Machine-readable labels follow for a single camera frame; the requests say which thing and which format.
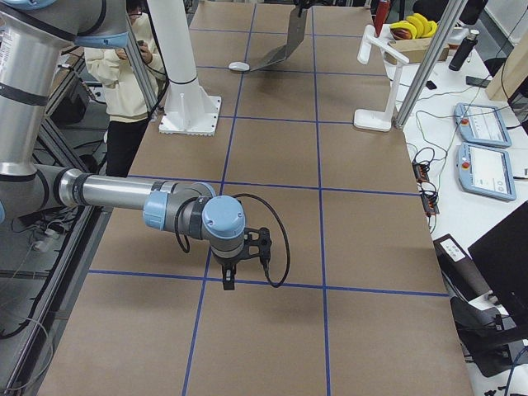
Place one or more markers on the cardboard box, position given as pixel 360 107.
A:
pixel 414 50

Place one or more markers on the black monitor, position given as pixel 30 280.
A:
pixel 501 257

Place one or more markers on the teach pendant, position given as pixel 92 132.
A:
pixel 480 124
pixel 485 171

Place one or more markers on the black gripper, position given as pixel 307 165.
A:
pixel 304 4
pixel 226 261

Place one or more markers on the person in cream sweater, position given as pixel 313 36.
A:
pixel 125 104

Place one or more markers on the lower teach pendant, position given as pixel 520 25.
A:
pixel 485 171

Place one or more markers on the black water bottle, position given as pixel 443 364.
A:
pixel 464 49

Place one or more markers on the yellow bananas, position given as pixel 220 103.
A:
pixel 415 26

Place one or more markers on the red bottle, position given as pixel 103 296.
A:
pixel 381 14

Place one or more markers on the white computer mouse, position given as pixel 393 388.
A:
pixel 239 67

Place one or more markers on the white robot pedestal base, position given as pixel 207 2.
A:
pixel 188 108

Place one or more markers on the upper teach pendant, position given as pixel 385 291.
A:
pixel 480 124

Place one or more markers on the aluminium frame post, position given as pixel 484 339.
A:
pixel 449 17

